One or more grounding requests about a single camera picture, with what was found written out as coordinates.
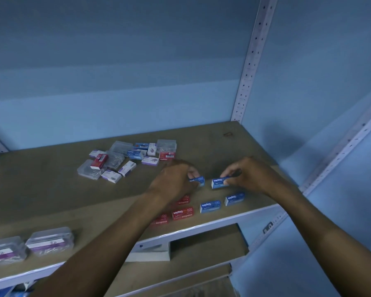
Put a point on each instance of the person's left hand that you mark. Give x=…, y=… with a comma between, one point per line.
x=170, y=182

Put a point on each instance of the person's right hand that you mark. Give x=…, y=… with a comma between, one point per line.
x=256, y=177

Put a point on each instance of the person's left fingers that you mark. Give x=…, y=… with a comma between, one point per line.
x=193, y=173

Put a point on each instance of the person's right thumb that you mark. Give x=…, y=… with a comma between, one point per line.
x=232, y=182

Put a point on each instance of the blue staples box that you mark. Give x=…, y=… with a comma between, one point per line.
x=210, y=206
x=200, y=180
x=218, y=183
x=235, y=199
x=136, y=154
x=141, y=146

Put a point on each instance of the person's right forearm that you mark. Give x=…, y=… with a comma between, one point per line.
x=327, y=241

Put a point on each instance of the person's left forearm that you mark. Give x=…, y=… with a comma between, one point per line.
x=111, y=244

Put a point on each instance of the red staples box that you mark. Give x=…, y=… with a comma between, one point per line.
x=99, y=161
x=167, y=156
x=184, y=200
x=161, y=220
x=183, y=213

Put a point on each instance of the clear plastic clip box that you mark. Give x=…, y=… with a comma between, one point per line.
x=121, y=147
x=167, y=145
x=88, y=170
x=115, y=160

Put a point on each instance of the white and purple small box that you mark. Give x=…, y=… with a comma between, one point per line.
x=150, y=161
x=127, y=168
x=111, y=176
x=95, y=153
x=152, y=149

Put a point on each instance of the white shelf edge beam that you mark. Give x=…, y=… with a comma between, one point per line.
x=204, y=225

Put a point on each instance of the wooden lower shelf board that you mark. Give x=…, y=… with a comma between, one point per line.
x=204, y=247

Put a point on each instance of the white cardboard box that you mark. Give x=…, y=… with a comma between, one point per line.
x=151, y=252

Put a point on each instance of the clear box with purple label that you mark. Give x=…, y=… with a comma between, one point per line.
x=49, y=241
x=6, y=252

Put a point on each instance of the white perforated side rail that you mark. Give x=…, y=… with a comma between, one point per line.
x=270, y=227

